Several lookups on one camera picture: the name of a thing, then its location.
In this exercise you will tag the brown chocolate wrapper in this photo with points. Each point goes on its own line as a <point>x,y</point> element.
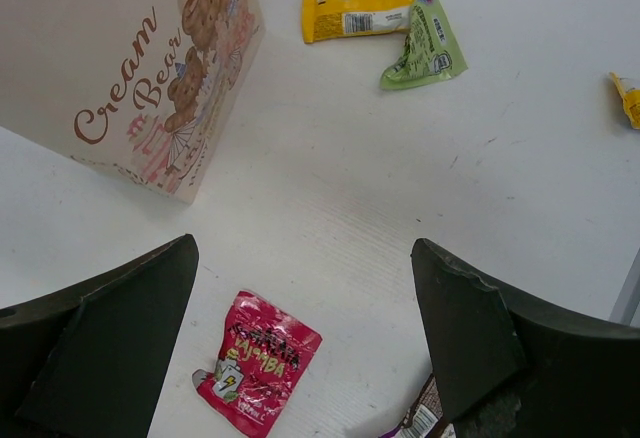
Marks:
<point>425,418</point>

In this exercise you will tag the cream paper bag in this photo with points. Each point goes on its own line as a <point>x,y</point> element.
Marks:
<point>139,89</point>

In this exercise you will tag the yellow snack bar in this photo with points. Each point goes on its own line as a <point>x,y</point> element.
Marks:
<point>323,20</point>

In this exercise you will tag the red candy packet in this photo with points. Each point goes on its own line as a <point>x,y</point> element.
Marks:
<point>264,353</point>

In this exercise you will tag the light green snack packet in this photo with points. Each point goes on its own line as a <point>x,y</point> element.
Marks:
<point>431,52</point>

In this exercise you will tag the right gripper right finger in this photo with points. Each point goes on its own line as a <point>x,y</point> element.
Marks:
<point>509,364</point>

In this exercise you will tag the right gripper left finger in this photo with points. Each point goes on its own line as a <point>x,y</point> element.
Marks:
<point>90,360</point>

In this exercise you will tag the small yellow snack packet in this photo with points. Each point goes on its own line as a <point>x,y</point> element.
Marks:
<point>629,92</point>

